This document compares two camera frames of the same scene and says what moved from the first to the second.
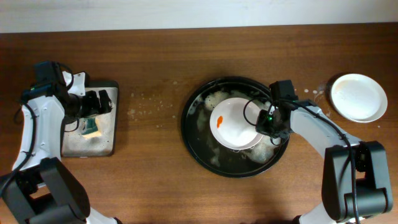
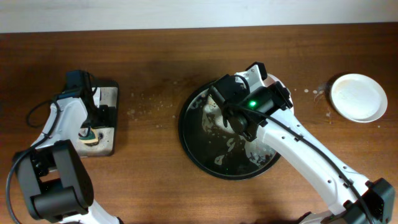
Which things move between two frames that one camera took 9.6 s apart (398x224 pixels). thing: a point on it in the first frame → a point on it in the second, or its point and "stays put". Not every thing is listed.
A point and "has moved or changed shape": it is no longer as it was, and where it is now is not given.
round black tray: (198, 136) stays put
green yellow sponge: (93, 129) has moved or changed shape
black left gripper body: (94, 103) → (101, 115)
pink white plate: (233, 123) → (269, 79)
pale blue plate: (358, 98) stays put
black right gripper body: (264, 125) → (237, 125)
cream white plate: (359, 102) stays put
